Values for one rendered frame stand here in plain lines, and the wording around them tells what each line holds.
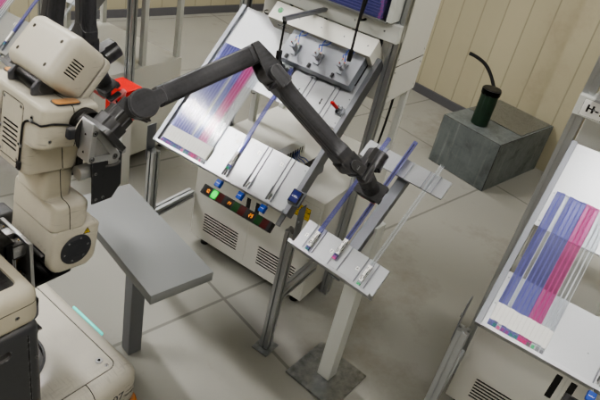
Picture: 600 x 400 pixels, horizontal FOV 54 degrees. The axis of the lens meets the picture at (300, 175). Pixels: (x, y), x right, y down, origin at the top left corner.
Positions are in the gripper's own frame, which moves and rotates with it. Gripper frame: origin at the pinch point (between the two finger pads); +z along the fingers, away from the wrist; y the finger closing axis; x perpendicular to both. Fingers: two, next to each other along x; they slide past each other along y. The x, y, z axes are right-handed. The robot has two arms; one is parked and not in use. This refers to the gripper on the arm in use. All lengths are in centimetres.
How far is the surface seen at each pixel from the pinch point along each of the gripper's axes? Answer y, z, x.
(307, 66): 54, -3, -32
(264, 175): 45.6, 7.3, 11.7
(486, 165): 23, 201, -111
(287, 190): 34.2, 8.1, 12.1
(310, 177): 29.1, 7.3, 3.3
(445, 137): 60, 203, -118
